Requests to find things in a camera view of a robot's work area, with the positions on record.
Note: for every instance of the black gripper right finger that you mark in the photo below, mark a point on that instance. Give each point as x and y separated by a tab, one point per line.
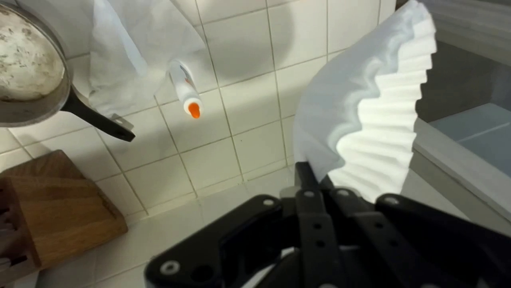
426	245

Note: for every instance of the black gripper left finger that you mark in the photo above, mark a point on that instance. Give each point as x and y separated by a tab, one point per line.
312	229

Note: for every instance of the glue bottle orange cap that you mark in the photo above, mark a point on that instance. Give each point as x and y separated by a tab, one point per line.
186	90

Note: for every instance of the wooden knife block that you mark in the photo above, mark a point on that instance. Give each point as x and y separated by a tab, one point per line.
58	218

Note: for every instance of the clear plastic bag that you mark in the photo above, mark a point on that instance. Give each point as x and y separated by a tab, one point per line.
128	48

